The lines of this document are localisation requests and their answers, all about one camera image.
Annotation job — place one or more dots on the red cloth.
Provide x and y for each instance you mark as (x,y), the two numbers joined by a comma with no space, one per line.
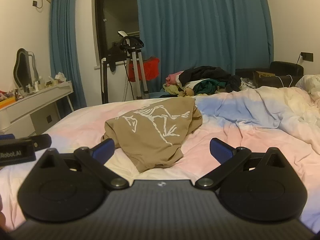
(150,68)

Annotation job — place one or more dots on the black wall socket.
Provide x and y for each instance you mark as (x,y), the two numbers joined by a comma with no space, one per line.
(307,56)

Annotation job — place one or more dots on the small black wall outlet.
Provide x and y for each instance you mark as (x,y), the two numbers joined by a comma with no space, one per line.
(49,119)
(35,3)

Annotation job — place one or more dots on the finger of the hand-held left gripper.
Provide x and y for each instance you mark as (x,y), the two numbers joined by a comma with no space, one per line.
(6,136)
(42,141)

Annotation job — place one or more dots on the cardboard box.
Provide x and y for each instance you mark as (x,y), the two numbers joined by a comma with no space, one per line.
(262,76)

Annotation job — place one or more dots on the row of cosmetic bottles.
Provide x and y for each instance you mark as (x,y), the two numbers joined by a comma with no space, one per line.
(37,85)

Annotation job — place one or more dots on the tissue box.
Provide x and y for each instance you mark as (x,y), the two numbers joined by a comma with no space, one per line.
(60,78)

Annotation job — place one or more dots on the black sofa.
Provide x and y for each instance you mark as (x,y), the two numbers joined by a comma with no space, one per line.
(285,73)

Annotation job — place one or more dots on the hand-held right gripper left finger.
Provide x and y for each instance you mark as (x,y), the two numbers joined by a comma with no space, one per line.
(103,151)

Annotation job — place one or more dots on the narrow teal curtain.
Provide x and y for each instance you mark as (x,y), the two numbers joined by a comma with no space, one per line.
(65,42)

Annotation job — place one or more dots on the orange storage box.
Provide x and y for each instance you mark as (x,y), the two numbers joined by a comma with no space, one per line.
(6,102)

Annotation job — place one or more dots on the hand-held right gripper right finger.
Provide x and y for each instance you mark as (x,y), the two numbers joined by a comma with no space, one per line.
(220,151)

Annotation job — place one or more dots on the white crumpled pillow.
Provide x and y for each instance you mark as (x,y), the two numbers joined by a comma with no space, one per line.
(310,83)

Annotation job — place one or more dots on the khaki printed t-shirt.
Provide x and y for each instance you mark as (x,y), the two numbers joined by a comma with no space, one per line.
(150,140)

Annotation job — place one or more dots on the white vanity desk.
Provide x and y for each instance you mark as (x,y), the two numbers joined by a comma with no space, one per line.
(37,102)

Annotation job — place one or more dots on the wavy frame vanity mirror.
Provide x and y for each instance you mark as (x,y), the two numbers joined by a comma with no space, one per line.
(23,67)

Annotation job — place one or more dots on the pastel tie-dye blanket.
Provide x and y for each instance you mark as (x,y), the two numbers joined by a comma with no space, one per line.
(250,135)

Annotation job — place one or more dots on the pile of clothes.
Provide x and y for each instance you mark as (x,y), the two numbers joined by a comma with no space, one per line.
(207,78)

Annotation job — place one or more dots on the wide teal curtain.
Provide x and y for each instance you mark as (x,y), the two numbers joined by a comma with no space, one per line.
(205,30)

